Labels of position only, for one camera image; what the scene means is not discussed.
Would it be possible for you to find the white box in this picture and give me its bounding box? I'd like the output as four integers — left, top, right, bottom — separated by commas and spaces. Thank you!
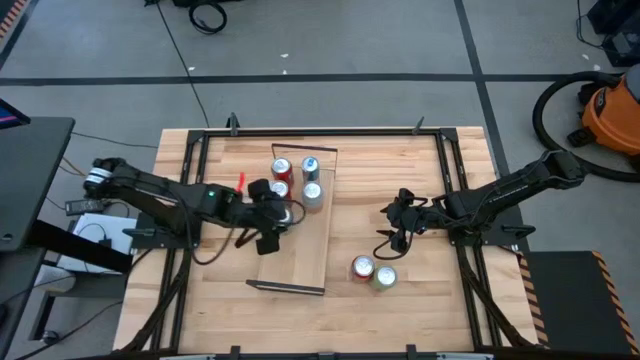
56, 212, 139, 275

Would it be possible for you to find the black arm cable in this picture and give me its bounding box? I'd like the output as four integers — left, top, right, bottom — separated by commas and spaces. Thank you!
372, 234, 417, 262
191, 224, 261, 267

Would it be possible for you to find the coiled black cable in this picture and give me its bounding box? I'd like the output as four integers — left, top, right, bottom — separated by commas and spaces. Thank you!
187, 0, 229, 36

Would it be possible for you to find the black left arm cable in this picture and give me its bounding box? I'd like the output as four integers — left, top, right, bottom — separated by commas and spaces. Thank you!
191, 224, 261, 267

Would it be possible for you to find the red can with black print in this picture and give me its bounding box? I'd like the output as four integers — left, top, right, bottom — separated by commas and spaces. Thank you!
269, 179, 292, 201

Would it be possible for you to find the silver soda can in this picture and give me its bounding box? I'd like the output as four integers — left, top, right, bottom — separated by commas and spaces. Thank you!
301, 181, 325, 214

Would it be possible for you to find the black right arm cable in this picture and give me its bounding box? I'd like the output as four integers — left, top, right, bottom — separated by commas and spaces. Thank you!
372, 234, 417, 262

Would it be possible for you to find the orange shop vacuum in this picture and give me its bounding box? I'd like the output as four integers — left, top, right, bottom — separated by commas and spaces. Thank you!
531, 69, 640, 183
567, 63, 640, 157

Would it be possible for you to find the pale green ginger ale can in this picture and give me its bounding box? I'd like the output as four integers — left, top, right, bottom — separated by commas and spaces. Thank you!
370, 264, 399, 292

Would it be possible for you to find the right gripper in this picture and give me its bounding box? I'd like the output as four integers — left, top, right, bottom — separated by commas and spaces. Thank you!
375, 188, 426, 254

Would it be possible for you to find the black computer monitor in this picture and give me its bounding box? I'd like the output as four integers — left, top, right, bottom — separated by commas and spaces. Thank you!
0, 98, 32, 130

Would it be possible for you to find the red soda can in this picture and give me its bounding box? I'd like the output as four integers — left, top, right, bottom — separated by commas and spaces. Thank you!
270, 156, 295, 186
350, 254, 376, 284

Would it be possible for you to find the black aluminium table frame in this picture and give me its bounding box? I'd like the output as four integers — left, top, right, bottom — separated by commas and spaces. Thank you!
113, 127, 549, 360

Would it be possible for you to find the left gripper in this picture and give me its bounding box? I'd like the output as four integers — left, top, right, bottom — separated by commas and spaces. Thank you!
247, 178, 294, 256

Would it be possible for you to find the black platform with hazard stripes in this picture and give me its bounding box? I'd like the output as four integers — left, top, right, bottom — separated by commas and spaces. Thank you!
516, 249, 640, 357

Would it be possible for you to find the yellow cable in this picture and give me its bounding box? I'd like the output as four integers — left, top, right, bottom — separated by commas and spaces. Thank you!
59, 156, 89, 179

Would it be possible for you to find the silver can with blue top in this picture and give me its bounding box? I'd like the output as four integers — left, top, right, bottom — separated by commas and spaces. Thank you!
300, 155, 321, 184

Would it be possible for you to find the black desk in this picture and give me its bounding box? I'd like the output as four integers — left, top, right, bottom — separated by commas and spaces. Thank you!
0, 116, 135, 360

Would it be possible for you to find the black equipment box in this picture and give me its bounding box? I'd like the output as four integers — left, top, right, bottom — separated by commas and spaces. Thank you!
587, 0, 640, 35
602, 29, 640, 69

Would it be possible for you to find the black power adapter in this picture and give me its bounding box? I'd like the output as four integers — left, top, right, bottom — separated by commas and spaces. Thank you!
64, 197, 105, 217

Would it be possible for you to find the black floor cable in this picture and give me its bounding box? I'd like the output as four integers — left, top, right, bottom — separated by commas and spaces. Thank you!
157, 0, 212, 129

